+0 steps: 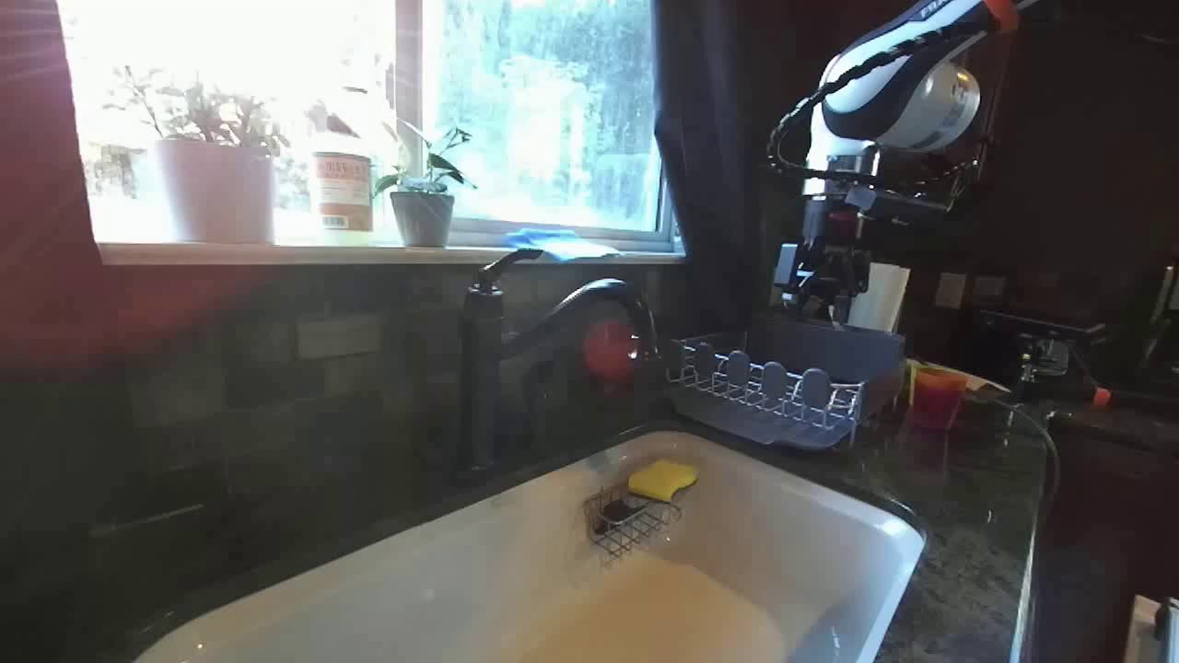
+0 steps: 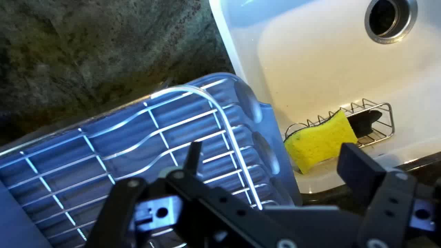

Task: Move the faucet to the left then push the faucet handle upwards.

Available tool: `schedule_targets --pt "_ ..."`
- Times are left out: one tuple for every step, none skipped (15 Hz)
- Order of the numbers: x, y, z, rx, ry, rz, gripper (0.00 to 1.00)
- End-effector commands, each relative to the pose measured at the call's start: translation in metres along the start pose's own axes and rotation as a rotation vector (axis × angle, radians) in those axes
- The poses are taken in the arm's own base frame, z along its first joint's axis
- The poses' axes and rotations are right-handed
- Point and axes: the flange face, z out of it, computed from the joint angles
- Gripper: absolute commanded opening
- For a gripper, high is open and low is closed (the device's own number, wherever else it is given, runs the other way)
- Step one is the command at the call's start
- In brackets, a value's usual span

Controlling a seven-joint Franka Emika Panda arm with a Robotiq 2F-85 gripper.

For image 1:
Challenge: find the small grey plant pot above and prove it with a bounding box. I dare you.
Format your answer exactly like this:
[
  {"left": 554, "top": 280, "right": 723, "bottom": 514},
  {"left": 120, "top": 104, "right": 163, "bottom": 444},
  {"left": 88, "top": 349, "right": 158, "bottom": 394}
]
[{"left": 390, "top": 192, "right": 453, "bottom": 248}]

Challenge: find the large white plant pot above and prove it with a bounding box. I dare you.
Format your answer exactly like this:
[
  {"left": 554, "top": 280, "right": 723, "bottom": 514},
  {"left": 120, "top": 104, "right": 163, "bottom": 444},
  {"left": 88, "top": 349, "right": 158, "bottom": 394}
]
[{"left": 158, "top": 137, "right": 271, "bottom": 242}]

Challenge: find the wire sponge holder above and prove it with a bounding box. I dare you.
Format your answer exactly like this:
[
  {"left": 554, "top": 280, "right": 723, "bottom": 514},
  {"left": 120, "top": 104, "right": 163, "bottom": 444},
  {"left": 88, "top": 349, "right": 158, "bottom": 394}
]
[{"left": 586, "top": 489, "right": 683, "bottom": 555}]

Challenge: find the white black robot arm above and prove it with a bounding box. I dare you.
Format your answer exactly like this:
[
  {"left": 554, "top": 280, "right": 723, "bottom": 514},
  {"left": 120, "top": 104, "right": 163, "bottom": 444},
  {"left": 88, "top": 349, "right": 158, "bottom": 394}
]
[{"left": 766, "top": 0, "right": 1033, "bottom": 324}]

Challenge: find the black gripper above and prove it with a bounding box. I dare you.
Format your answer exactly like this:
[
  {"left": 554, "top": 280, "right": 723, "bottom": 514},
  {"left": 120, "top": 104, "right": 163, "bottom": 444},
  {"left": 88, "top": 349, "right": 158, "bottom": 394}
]
[{"left": 771, "top": 177, "right": 875, "bottom": 324}]

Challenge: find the steel dish drying rack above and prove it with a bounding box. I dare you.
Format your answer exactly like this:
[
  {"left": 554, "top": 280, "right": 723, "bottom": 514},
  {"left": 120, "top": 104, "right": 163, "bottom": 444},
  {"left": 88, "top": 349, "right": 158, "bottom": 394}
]
[{"left": 662, "top": 322, "right": 904, "bottom": 449}]

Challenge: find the dark bronze kitchen faucet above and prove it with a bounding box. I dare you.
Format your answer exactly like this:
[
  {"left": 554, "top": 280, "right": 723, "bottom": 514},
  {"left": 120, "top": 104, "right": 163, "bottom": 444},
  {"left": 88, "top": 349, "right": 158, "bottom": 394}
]
[{"left": 459, "top": 248, "right": 658, "bottom": 474}]

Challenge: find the dark window curtain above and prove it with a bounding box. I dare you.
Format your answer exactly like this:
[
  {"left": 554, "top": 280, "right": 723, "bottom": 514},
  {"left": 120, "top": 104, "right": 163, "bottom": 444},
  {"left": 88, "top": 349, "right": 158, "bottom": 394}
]
[{"left": 651, "top": 0, "right": 782, "bottom": 329}]

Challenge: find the orange cup on counter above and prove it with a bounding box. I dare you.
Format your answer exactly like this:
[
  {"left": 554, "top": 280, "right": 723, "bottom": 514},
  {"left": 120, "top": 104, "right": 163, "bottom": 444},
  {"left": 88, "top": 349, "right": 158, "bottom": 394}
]
[{"left": 910, "top": 368, "right": 966, "bottom": 432}]

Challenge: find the white kitchen sink basin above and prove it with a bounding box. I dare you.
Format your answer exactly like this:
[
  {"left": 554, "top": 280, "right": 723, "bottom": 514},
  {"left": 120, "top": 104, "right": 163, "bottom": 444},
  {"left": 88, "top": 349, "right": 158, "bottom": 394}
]
[{"left": 135, "top": 432, "right": 924, "bottom": 663}]

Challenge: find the yellow sponge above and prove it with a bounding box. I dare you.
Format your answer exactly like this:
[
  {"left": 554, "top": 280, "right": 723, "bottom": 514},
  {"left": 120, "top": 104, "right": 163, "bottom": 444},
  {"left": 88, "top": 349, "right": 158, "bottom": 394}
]
[{"left": 625, "top": 462, "right": 699, "bottom": 501}]

